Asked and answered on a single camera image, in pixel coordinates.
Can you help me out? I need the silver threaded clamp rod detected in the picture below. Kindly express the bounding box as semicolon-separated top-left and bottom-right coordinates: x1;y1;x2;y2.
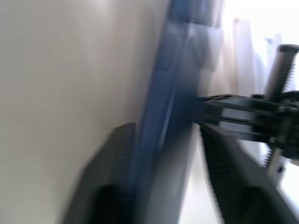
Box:
263;43;299;182

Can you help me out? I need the black clamp bracket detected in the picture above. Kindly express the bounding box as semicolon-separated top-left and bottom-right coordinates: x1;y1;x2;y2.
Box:
195;90;299;165

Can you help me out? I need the blue table edge strip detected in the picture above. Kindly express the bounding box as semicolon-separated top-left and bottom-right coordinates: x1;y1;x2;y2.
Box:
127;0;222;224

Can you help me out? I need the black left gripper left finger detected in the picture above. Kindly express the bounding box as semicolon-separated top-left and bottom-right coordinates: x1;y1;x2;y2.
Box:
67;122;136;224

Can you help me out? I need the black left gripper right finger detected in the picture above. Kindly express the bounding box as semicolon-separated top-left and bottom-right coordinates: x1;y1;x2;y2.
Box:
200;123;299;224

